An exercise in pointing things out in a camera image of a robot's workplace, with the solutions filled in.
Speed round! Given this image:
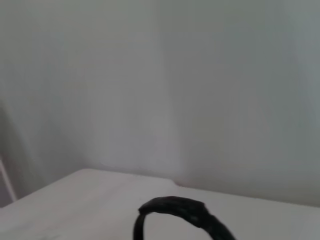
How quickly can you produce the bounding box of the dark round teapot with handle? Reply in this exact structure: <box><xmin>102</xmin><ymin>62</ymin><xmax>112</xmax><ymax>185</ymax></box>
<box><xmin>132</xmin><ymin>196</ymin><xmax>237</xmax><ymax>240</ymax></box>

